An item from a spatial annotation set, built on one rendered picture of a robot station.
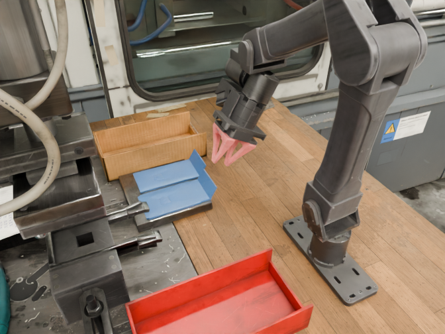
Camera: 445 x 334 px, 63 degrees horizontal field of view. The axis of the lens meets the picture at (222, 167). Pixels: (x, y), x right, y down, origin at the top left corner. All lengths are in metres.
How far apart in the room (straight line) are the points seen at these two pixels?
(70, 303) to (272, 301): 0.31
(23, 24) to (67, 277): 0.35
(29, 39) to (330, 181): 0.44
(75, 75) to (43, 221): 0.73
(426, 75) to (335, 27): 1.39
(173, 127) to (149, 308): 0.53
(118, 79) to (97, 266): 0.66
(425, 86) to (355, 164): 1.35
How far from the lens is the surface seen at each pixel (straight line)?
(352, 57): 0.47
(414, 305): 0.71
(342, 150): 0.55
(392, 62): 0.47
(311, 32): 0.55
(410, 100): 1.83
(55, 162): 0.45
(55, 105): 0.47
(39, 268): 0.75
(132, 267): 0.70
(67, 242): 0.65
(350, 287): 0.68
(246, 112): 0.70
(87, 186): 0.49
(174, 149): 0.88
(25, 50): 0.46
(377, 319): 0.67
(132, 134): 0.96
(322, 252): 0.67
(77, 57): 1.15
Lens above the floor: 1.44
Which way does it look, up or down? 38 degrees down
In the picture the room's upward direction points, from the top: straight up
